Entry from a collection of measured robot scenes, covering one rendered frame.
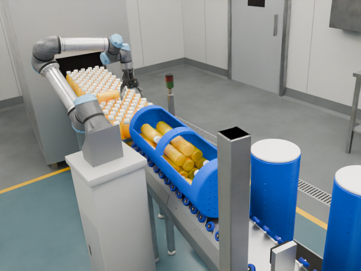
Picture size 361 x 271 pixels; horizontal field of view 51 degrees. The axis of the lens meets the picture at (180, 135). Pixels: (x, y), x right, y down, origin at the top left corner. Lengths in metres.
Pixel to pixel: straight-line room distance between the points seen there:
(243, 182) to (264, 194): 1.32
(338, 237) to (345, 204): 0.21
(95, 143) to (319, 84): 4.18
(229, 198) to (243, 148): 0.13
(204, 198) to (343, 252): 0.82
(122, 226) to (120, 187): 0.23
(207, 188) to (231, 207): 0.75
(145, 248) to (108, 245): 0.25
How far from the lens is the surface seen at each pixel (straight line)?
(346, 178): 2.06
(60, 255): 3.28
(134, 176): 1.97
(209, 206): 1.77
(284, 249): 1.52
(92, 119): 1.94
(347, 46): 5.30
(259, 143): 2.32
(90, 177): 1.88
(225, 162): 0.92
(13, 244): 3.54
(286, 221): 2.39
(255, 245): 1.75
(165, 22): 7.54
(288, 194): 2.28
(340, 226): 2.11
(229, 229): 1.02
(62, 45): 2.18
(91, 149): 1.91
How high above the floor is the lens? 2.09
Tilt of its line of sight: 26 degrees down
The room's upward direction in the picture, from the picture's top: 4 degrees counter-clockwise
